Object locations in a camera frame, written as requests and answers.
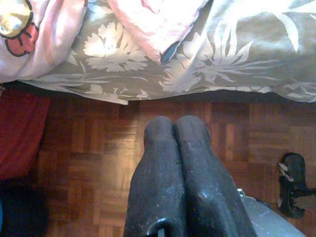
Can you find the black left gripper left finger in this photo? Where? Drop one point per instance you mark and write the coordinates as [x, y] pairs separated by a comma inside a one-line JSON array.
[[158, 172]]

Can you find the floral patterned bed sheet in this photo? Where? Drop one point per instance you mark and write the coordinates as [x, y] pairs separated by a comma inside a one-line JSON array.
[[222, 61]]

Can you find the silver robot leg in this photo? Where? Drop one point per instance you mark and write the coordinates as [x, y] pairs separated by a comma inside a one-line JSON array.
[[266, 222]]

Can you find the red fabric sofa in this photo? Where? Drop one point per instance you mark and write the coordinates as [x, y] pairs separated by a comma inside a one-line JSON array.
[[19, 128]]

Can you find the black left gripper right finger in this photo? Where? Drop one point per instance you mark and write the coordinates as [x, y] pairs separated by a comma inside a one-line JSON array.
[[205, 185]]

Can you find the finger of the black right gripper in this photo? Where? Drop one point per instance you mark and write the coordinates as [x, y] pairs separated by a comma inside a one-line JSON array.
[[293, 182]]

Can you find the black waste bin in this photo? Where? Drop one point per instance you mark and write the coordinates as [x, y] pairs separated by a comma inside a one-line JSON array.
[[22, 212]]

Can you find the pink cartoon print blanket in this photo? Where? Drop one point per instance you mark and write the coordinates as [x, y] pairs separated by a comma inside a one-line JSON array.
[[49, 37]]

